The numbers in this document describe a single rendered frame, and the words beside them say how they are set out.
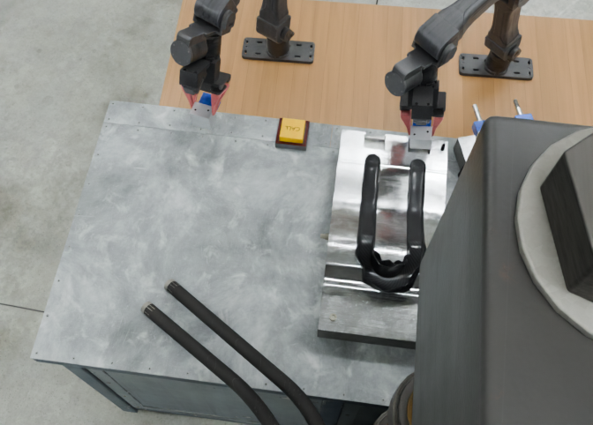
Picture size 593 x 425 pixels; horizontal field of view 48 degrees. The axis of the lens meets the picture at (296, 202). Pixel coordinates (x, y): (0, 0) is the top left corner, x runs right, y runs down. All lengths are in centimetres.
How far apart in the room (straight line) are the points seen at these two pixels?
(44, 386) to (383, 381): 132
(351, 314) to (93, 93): 177
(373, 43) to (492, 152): 163
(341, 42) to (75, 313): 101
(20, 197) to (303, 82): 134
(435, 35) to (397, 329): 63
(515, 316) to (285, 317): 127
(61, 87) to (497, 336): 278
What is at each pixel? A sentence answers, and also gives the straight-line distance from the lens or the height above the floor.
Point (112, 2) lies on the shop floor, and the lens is 324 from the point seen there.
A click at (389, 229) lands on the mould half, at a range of 152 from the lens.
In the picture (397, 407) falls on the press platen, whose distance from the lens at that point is 76.
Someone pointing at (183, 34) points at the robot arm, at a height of 118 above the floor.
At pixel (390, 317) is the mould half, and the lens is 150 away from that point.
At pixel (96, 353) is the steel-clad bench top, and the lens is 159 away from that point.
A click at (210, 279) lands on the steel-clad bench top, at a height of 80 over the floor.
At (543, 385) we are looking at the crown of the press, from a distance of 30.
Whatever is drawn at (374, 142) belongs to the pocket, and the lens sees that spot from 168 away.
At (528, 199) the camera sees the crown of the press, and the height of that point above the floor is 201.
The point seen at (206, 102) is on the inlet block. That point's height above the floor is 94.
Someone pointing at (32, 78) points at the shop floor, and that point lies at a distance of 307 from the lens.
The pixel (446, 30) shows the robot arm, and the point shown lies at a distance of 145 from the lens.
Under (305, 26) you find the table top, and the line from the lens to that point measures 198.
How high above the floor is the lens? 228
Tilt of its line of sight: 63 degrees down
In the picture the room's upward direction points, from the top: straight up
